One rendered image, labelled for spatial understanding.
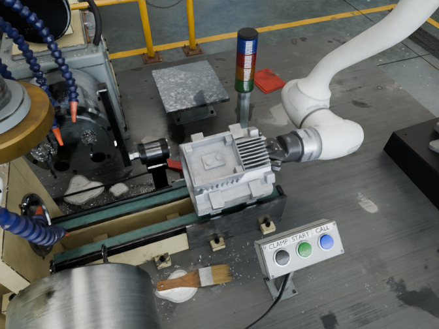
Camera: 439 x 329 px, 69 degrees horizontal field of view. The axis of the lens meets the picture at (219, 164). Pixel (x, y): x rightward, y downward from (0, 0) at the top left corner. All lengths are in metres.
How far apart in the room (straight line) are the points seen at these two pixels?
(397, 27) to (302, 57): 0.96
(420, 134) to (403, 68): 2.20
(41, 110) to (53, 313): 0.31
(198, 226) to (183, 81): 0.65
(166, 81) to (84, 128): 0.49
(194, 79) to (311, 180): 0.59
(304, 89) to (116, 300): 0.71
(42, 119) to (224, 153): 0.38
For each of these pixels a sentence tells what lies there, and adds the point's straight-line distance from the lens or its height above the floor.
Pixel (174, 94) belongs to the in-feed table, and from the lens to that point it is 1.24.
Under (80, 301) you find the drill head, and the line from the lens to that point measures 0.57.
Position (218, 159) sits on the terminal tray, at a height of 1.12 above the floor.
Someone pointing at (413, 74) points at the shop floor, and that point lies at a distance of 3.42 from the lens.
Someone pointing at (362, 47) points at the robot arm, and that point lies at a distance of 0.85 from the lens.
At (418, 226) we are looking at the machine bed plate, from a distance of 1.17.
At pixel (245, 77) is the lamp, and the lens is 1.02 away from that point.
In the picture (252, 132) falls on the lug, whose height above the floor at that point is 1.11.
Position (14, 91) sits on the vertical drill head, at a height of 1.36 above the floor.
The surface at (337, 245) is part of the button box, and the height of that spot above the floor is 1.06.
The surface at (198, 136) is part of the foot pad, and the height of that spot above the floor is 1.10.
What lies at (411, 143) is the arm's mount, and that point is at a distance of 1.25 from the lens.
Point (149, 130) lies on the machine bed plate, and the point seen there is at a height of 0.80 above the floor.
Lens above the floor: 1.67
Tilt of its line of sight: 50 degrees down
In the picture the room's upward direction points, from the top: straight up
